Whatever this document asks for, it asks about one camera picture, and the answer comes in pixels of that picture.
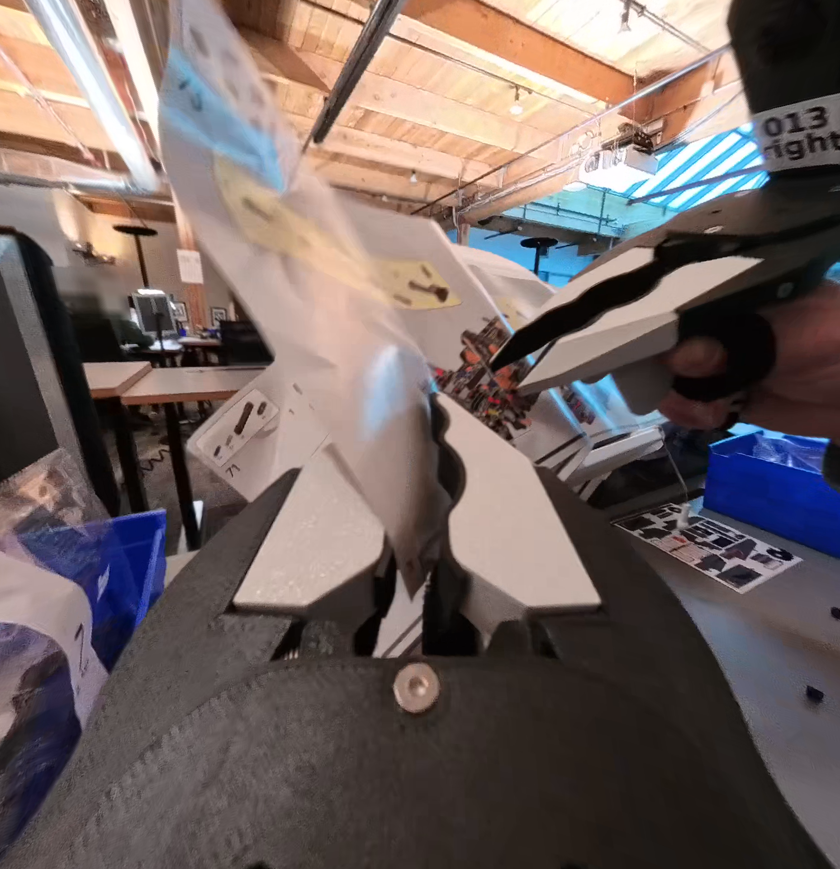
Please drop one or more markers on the lego sticker sheet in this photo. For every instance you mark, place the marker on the lego sticker sheet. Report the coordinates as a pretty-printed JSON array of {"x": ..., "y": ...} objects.
[{"x": 711, "y": 546}]

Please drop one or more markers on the black slanted rod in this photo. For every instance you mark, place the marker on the black slanted rod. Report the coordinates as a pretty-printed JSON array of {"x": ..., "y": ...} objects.
[{"x": 355, "y": 68}]

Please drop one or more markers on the lego instruction booklet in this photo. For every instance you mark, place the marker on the lego instruction booklet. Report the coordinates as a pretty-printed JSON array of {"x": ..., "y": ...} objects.
[{"x": 420, "y": 258}]

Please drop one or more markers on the dark grey cabinet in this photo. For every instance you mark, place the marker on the dark grey cabinet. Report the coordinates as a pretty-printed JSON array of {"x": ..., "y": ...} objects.
[{"x": 19, "y": 353}]

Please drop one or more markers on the black floor lamp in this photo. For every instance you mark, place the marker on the black floor lamp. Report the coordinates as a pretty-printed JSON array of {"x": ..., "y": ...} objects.
[{"x": 138, "y": 251}]

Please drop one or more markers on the computer monitor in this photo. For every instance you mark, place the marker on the computer monitor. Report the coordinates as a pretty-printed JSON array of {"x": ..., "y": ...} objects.
[{"x": 154, "y": 312}]

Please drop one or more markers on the white ceiling projector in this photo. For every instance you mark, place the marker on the white ceiling projector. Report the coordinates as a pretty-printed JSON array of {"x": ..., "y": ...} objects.
[{"x": 620, "y": 166}]

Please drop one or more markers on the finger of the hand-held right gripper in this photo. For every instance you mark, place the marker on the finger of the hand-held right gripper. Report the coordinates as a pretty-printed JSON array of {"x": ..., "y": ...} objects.
[
  {"x": 630, "y": 332},
  {"x": 596, "y": 285}
]

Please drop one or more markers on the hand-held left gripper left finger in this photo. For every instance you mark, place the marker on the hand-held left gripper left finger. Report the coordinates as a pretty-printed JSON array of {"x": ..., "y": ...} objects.
[{"x": 304, "y": 543}]

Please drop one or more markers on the person's right hand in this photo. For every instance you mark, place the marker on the person's right hand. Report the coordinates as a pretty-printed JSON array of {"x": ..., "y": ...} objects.
[{"x": 813, "y": 366}]

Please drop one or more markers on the wooden desk with black legs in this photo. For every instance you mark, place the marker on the wooden desk with black legs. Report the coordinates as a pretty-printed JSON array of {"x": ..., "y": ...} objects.
[{"x": 169, "y": 387}]

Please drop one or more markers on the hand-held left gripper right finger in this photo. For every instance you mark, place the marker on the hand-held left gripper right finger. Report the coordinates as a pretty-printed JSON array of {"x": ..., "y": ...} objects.
[{"x": 521, "y": 543}]

